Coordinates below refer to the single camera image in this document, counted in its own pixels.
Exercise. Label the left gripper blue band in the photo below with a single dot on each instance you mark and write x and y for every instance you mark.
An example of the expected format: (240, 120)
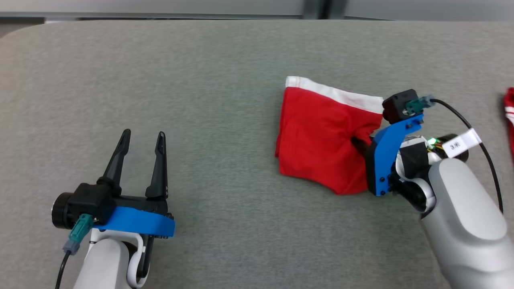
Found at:
(140, 222)

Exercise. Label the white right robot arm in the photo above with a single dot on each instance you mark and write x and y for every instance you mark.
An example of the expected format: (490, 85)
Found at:
(466, 216)

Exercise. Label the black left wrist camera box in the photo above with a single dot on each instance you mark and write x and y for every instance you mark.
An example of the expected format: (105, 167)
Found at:
(92, 200)

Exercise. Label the red shorts white waistband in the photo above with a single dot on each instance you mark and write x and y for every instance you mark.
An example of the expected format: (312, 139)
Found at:
(317, 136)

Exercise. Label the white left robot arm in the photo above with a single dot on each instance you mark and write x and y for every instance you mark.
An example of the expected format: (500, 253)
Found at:
(104, 265)

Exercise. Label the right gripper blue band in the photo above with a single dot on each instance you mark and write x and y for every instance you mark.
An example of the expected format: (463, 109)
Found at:
(381, 160)

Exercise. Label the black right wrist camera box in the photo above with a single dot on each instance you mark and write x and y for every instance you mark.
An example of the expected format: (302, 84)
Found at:
(399, 105)

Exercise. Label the red basketball jersey white trim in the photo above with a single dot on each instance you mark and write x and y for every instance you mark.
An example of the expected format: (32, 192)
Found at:
(510, 116)

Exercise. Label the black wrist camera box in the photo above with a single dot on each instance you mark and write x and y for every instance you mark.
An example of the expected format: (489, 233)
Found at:
(92, 200)
(399, 105)

